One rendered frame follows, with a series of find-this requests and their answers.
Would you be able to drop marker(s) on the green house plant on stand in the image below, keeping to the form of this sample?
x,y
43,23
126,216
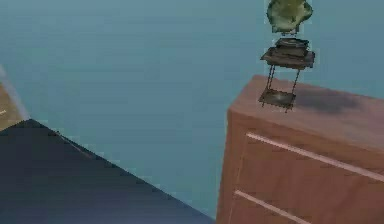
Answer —
x,y
287,53

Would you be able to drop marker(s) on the brown chest of drawers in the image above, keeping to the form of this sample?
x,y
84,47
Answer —
x,y
300,160

